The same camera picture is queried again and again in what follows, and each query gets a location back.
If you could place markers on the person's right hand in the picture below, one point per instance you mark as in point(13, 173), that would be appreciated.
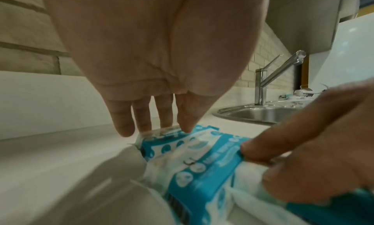
point(327, 145)

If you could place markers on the person's left hand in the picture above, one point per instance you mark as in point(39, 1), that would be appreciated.
point(152, 41)

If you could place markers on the teal wet wipes packet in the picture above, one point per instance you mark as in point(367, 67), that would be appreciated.
point(198, 177)
point(336, 212)

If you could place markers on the small white counter item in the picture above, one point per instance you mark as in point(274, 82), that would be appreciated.
point(302, 92)

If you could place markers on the steel sink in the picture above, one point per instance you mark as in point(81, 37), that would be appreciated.
point(257, 114)

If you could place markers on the steel faucet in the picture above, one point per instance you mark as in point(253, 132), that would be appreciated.
point(260, 87)

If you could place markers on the grey overhead cabinet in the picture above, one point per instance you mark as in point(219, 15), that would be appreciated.
point(304, 16)

